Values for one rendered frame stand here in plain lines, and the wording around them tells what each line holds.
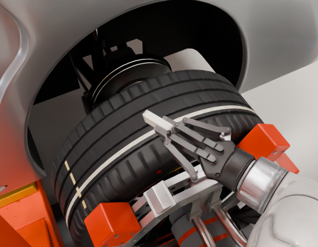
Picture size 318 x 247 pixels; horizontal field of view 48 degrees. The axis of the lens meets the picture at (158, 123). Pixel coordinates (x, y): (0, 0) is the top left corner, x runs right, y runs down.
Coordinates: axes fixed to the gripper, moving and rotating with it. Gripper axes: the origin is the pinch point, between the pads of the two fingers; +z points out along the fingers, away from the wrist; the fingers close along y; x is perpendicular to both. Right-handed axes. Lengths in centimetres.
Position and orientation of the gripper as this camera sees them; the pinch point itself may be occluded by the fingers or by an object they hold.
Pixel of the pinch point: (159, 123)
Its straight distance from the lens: 73.6
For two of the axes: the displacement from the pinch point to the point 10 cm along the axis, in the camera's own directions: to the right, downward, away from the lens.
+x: -1.5, -5.0, -8.5
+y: 6.0, -7.3, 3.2
